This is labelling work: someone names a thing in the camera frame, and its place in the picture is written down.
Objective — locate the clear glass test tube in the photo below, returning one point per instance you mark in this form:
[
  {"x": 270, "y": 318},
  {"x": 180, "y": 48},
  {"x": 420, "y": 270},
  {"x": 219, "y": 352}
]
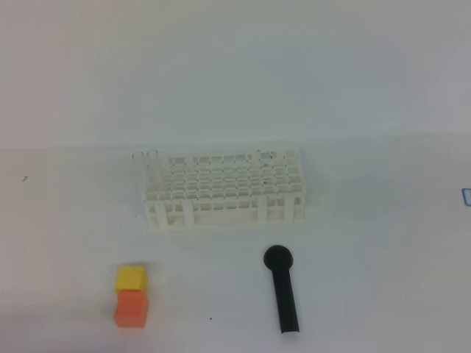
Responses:
[{"x": 155, "y": 171}]

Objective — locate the white test tube rack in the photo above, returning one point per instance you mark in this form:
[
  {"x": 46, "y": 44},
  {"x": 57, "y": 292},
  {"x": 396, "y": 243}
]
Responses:
[{"x": 227, "y": 187}]

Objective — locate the clear test tube in rack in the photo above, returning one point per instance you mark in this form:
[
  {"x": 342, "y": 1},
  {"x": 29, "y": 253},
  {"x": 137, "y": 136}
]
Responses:
[{"x": 139, "y": 165}]

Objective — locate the black plastic scoop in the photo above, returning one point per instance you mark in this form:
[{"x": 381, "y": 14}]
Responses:
[{"x": 279, "y": 260}]

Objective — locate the yellow foam cube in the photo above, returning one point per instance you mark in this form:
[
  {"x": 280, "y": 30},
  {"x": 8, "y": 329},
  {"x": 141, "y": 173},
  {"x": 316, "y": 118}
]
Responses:
[{"x": 131, "y": 277}]

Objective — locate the orange foam cube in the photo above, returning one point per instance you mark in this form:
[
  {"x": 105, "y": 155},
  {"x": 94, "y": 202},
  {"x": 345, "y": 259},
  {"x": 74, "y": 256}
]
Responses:
[{"x": 131, "y": 309}]

